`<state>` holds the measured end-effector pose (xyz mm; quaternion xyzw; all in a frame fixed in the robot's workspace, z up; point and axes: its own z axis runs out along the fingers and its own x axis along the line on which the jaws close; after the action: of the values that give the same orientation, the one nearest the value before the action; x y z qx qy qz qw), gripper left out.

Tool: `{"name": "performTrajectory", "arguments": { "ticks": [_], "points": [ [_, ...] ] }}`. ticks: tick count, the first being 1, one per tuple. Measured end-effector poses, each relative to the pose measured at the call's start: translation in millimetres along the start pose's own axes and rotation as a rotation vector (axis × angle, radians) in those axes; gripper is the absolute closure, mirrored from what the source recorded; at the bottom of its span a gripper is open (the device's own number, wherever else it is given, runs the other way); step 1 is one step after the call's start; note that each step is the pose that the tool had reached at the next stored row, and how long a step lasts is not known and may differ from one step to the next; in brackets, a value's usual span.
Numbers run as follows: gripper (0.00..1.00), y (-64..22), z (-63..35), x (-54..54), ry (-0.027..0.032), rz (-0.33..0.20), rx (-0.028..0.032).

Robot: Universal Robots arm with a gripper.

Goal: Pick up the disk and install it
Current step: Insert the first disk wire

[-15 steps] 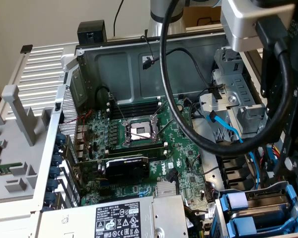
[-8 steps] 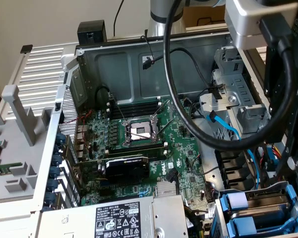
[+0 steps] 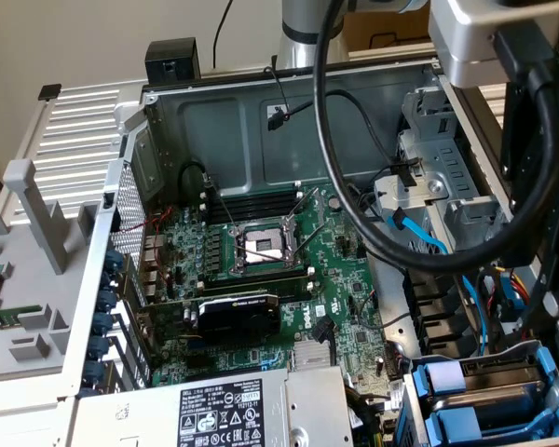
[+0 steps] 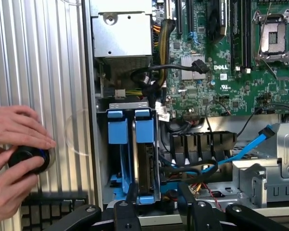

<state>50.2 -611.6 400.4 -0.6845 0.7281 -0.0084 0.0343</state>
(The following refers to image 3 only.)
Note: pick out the open PC case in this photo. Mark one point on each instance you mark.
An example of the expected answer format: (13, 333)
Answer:
(214, 125)

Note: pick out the blue slot retainer clip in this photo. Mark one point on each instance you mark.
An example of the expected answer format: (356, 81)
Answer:
(100, 348)
(95, 374)
(106, 301)
(108, 280)
(114, 261)
(103, 324)

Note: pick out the black RAM slot bank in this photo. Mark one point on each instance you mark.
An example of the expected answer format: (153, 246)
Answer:
(251, 279)
(256, 205)

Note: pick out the silver power supply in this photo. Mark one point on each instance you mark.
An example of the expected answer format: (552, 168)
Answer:
(223, 410)

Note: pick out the grey parts rack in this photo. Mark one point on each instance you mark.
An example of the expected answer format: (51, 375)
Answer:
(37, 288)

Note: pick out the hard drive in blue caddy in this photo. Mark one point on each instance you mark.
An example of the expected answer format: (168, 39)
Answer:
(412, 423)

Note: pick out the black graphics card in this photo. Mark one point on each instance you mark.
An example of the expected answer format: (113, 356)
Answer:
(242, 316)

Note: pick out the round coin battery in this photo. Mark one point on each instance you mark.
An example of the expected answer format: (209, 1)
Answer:
(336, 202)

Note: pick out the green RAM stick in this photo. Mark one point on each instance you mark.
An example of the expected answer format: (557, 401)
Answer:
(9, 316)

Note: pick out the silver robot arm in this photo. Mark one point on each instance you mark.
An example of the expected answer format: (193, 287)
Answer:
(303, 46)

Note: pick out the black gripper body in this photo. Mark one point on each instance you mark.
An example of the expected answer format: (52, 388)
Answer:
(522, 139)

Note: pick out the thin steel locking lever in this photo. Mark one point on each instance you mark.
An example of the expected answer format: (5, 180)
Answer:
(263, 253)
(223, 207)

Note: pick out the silver chipset heatsink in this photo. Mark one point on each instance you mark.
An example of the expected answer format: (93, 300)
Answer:
(311, 356)

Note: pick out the steel socket cover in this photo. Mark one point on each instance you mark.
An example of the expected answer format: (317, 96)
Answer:
(320, 205)

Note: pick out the brown cardboard box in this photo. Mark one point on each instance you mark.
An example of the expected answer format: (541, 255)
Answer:
(377, 23)

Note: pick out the hard disk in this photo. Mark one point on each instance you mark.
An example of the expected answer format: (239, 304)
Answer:
(494, 391)

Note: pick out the empty blue disk carrier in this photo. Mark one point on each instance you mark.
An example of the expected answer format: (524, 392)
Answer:
(456, 421)

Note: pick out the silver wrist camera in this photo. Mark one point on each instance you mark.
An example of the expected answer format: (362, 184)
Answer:
(466, 42)

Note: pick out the black plastic end cap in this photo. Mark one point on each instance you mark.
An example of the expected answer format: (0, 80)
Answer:
(50, 91)

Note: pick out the black box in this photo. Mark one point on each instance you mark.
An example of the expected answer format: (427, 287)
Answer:
(172, 60)

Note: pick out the green motherboard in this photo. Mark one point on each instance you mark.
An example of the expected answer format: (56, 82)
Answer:
(335, 284)

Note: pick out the CPU socket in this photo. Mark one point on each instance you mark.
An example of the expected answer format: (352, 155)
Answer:
(263, 244)

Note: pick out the black plastic card retainer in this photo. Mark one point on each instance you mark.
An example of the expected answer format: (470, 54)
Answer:
(435, 316)

